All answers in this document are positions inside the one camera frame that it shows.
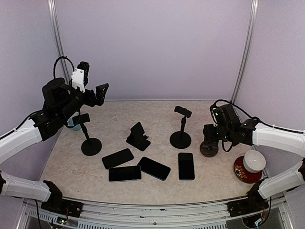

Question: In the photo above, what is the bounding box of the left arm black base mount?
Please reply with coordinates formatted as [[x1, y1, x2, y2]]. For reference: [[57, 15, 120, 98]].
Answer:
[[41, 199, 83, 218]]

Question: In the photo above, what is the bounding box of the white bowl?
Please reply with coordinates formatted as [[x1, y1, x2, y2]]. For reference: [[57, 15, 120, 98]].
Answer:
[[243, 150, 266, 173]]

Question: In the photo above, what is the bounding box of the black phone upper left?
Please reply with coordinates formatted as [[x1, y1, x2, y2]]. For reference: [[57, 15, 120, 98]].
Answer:
[[102, 148, 134, 169]]

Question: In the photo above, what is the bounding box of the left black pole phone stand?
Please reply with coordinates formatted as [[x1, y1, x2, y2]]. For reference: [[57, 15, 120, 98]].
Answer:
[[72, 113, 102, 156]]

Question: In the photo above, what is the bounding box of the black pole phone stand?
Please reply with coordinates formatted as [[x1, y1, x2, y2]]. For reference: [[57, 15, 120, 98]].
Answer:
[[72, 113, 102, 156], [170, 106, 192, 149]]

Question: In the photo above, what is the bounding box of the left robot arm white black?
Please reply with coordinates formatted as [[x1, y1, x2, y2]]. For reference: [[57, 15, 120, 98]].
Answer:
[[0, 78, 109, 212]]

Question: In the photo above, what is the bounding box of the black folding phone stand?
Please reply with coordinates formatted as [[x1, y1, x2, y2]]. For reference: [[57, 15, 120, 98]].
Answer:
[[126, 122, 151, 152]]

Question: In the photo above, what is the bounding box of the red floral plate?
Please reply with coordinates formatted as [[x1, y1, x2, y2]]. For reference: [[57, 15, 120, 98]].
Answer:
[[233, 156, 263, 184]]

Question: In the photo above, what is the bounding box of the aluminium frame post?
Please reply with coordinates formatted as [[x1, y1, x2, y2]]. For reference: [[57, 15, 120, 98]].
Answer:
[[47, 0, 69, 82], [231, 0, 259, 104]]

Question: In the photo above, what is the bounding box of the left aluminium frame post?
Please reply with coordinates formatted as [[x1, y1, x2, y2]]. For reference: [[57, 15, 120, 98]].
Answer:
[[47, 0, 69, 82]]

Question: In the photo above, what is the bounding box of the black phone blue edge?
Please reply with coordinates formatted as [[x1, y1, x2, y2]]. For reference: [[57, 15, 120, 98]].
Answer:
[[137, 157, 171, 181], [178, 152, 195, 180]]

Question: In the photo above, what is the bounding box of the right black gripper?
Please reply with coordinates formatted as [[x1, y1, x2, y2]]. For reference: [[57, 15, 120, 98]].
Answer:
[[203, 124, 233, 142]]

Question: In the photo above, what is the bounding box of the right aluminium frame post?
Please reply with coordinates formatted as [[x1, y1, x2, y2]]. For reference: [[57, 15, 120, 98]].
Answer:
[[231, 0, 259, 104]]

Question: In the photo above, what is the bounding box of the grey round-base phone stand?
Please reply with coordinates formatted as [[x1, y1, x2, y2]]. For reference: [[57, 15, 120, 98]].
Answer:
[[200, 141, 219, 157]]

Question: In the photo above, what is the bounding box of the centre black pole phone stand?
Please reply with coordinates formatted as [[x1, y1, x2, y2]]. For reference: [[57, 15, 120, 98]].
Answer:
[[170, 106, 192, 149]]

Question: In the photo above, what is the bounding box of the light blue white cup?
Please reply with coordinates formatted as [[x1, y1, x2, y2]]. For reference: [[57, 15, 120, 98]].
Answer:
[[67, 118, 81, 131]]

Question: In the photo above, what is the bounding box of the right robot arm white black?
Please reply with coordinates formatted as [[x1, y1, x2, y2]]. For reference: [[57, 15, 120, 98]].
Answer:
[[200, 100, 305, 212]]

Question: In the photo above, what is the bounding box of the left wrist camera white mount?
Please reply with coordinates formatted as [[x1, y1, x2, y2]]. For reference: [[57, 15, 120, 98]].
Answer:
[[70, 62, 90, 93]]

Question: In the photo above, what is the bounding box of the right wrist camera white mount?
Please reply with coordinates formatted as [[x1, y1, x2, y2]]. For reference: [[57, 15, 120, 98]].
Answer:
[[209, 106, 218, 126]]

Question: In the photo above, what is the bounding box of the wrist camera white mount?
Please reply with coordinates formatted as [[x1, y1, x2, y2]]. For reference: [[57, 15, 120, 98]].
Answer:
[[209, 106, 218, 126], [70, 62, 90, 93]]

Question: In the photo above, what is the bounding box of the black phone lower left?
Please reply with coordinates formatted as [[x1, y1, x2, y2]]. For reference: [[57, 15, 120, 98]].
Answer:
[[108, 166, 142, 182]]

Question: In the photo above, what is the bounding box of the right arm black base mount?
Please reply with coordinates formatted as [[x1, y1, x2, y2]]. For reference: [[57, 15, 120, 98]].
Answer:
[[227, 199, 269, 218]]

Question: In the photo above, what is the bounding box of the front aluminium rail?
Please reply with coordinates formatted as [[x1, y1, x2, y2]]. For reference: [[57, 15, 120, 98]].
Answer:
[[23, 195, 294, 229]]

